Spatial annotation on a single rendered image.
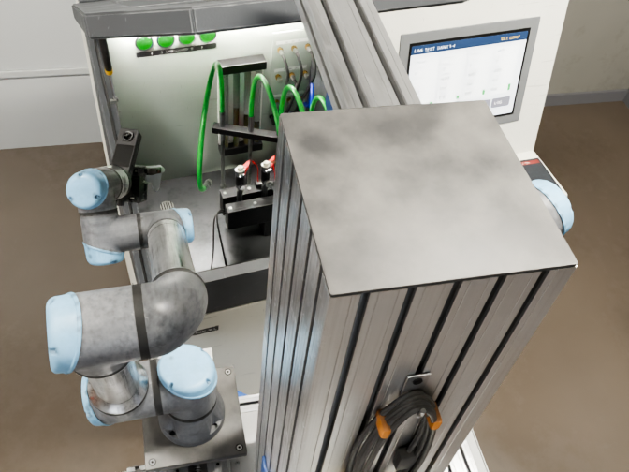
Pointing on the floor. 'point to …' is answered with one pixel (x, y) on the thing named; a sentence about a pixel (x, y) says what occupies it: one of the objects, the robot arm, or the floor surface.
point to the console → (491, 12)
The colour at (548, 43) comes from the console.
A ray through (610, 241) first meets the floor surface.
